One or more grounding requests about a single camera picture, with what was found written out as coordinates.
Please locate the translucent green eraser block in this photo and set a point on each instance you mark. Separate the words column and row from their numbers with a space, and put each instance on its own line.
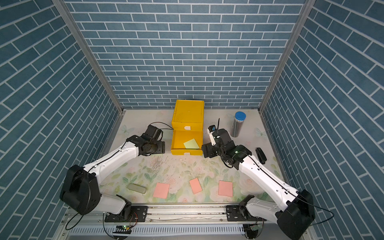
column 137, row 188

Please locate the yellow three-drawer cabinet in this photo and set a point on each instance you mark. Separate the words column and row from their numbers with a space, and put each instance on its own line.
column 187, row 122

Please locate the black stapler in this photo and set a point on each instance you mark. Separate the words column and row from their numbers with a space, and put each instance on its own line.
column 261, row 156

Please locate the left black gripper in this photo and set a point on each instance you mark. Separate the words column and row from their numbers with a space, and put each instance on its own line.
column 161, row 149

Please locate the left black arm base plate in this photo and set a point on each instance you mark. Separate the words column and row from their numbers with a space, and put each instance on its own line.
column 133, row 214

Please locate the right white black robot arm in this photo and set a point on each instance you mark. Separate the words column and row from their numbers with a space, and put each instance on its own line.
column 282, row 193

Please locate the pink sticky note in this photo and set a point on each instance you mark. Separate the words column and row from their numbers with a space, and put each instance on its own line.
column 225, row 189
column 195, row 186
column 161, row 191

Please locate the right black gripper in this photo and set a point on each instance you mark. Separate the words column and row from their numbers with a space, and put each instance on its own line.
column 208, row 146

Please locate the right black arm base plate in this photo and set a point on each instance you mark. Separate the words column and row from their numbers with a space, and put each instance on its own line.
column 236, row 213

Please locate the blue-capped striped cylinder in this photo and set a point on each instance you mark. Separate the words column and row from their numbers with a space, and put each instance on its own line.
column 237, row 124

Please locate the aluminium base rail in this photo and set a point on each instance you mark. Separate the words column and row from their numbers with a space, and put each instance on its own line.
column 186, row 214

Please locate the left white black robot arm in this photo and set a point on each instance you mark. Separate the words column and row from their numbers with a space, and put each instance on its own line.
column 81, row 187

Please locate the green sticky note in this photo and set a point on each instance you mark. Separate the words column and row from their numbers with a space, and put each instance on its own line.
column 191, row 144

